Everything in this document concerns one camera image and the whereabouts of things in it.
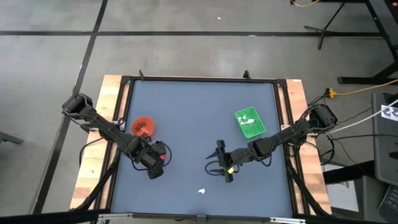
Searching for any black desk beam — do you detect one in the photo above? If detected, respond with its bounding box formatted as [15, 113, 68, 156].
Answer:
[322, 160, 376, 184]

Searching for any black aluminium table frame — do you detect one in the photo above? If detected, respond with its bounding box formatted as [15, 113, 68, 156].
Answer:
[70, 70, 332, 224]

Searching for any yellow extension cable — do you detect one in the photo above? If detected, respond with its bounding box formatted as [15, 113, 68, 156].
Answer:
[335, 78, 398, 96]

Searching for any grey-blue table mat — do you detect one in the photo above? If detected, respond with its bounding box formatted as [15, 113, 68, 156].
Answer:
[111, 80, 295, 218]

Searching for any black desk leg frame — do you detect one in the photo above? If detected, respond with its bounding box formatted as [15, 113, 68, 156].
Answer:
[338, 0, 398, 85]

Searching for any black keyboard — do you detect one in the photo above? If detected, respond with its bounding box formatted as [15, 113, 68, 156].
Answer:
[377, 183, 398, 223]

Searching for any left arm supply cable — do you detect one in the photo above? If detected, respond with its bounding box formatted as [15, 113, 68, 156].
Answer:
[79, 136, 108, 169]

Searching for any black tripod stand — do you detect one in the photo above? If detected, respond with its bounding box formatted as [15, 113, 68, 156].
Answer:
[303, 2, 346, 50]

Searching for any green plastic basket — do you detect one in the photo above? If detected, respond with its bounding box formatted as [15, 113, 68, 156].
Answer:
[234, 106, 267, 139]

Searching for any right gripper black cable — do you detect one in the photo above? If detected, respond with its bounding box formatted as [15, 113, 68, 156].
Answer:
[204, 160, 224, 177]

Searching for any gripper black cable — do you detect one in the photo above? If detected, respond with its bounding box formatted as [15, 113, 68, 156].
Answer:
[204, 160, 224, 177]
[131, 141, 172, 172]

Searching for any grey chair leg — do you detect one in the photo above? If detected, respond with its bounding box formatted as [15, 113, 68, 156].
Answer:
[0, 131, 24, 146]

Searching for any black floor cable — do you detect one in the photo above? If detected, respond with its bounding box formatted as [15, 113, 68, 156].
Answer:
[323, 133, 374, 142]

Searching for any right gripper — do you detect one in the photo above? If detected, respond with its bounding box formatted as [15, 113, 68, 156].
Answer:
[205, 140, 252, 184]

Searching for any orange plastic bowl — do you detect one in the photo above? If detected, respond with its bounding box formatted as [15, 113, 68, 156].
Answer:
[131, 116, 155, 139]

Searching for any black and white tag label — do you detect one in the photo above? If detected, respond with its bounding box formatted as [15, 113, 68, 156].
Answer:
[381, 105, 398, 122]

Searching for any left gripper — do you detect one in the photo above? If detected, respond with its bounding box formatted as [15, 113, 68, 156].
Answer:
[133, 139, 167, 180]

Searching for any thin yellow cable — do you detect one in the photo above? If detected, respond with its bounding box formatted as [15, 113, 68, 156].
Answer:
[290, 0, 321, 7]

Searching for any white cable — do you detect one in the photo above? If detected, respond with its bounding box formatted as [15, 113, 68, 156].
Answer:
[323, 99, 398, 136]

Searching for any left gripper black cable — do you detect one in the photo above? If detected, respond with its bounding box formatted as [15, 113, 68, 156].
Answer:
[131, 141, 172, 172]

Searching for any grey cabinet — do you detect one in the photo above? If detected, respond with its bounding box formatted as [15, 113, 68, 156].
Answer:
[371, 92, 398, 187]

